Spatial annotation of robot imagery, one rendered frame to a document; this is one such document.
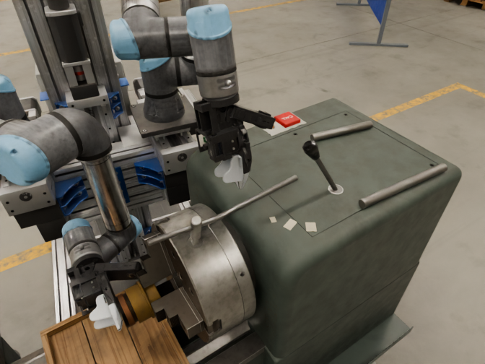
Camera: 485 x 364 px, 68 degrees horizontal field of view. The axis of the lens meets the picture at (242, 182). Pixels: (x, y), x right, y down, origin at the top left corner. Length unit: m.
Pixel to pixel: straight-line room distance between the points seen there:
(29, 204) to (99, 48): 0.57
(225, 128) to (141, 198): 0.85
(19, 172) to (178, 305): 0.44
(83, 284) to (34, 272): 1.65
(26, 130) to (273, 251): 0.57
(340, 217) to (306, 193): 0.10
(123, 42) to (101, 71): 0.69
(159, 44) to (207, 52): 0.13
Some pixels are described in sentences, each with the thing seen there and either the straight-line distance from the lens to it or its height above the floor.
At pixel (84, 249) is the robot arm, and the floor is 1.12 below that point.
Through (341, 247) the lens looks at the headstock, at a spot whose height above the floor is 1.24.
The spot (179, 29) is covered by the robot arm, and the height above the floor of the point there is 1.61.
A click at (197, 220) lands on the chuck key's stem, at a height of 1.32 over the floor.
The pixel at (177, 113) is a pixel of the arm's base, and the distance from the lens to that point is 1.34.
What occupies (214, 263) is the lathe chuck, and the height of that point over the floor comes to 1.21.
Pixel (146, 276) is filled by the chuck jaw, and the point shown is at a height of 1.14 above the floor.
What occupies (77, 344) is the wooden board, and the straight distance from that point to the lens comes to 1.14.
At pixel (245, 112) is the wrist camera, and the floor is 1.48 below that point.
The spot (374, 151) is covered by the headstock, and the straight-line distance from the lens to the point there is 1.07.
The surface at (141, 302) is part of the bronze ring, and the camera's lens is 0.88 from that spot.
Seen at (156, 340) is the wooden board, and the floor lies 0.89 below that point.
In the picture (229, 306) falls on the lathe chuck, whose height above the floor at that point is 1.13.
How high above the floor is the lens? 1.84
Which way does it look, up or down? 40 degrees down
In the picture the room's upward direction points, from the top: straight up
